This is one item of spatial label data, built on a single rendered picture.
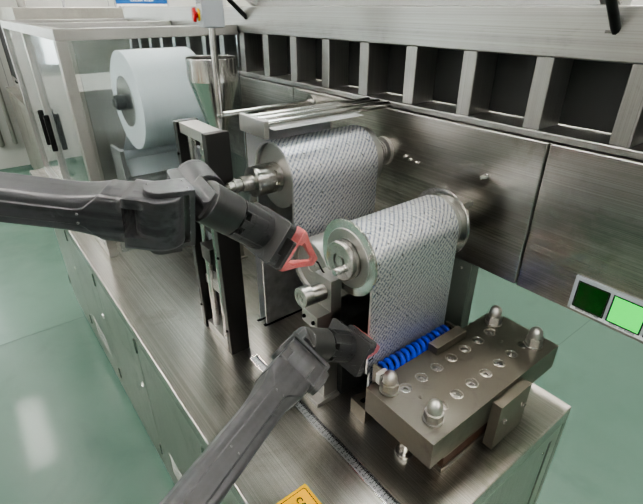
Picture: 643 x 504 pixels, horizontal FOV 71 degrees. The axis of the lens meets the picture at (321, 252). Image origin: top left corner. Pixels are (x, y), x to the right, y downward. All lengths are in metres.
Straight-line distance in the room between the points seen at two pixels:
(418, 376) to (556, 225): 0.38
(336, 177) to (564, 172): 0.43
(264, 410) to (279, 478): 0.33
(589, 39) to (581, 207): 0.27
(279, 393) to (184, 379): 0.52
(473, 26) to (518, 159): 0.27
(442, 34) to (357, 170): 0.32
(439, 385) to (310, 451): 0.28
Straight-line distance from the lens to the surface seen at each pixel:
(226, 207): 0.58
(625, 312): 0.94
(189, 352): 1.19
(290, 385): 0.65
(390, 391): 0.86
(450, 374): 0.93
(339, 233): 0.82
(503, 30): 0.96
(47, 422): 2.51
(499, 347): 1.03
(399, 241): 0.82
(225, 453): 0.56
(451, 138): 1.03
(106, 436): 2.33
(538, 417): 1.10
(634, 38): 0.87
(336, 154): 0.98
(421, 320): 0.98
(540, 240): 0.97
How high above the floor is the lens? 1.65
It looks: 29 degrees down
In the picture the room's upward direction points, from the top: straight up
